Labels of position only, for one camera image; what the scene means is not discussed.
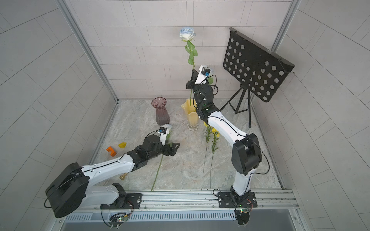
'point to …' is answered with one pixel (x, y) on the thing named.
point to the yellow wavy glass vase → (190, 108)
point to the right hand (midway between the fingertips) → (191, 68)
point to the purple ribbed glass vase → (162, 116)
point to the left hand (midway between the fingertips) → (177, 142)
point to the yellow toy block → (122, 145)
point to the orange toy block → (112, 153)
